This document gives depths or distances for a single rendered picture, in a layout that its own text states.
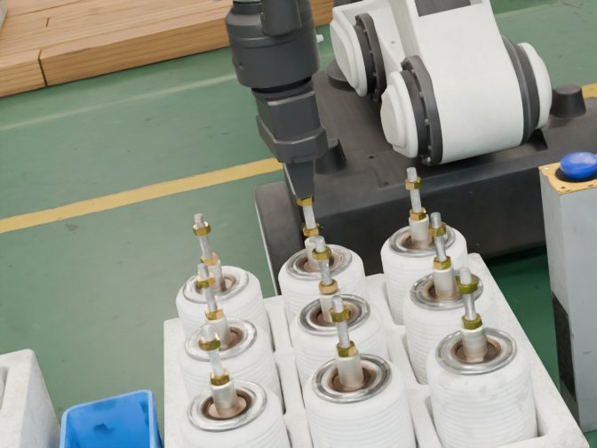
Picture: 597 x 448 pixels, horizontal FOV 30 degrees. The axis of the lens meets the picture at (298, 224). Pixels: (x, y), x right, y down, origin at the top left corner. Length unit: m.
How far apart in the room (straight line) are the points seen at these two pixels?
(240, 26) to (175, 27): 1.86
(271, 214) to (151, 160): 0.83
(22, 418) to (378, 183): 0.59
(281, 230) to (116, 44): 1.51
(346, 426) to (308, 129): 0.31
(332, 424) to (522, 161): 0.66
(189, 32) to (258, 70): 1.85
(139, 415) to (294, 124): 0.43
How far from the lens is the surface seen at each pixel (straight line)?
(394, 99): 1.40
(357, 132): 1.80
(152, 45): 2.97
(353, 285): 1.22
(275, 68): 1.11
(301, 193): 1.19
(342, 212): 1.52
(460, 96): 1.38
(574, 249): 1.22
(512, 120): 1.40
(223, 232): 1.95
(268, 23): 1.08
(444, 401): 1.04
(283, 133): 1.13
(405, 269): 1.22
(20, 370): 1.35
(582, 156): 1.22
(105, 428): 1.37
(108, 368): 1.65
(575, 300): 1.25
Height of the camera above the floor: 0.84
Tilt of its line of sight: 26 degrees down
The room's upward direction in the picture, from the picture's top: 12 degrees counter-clockwise
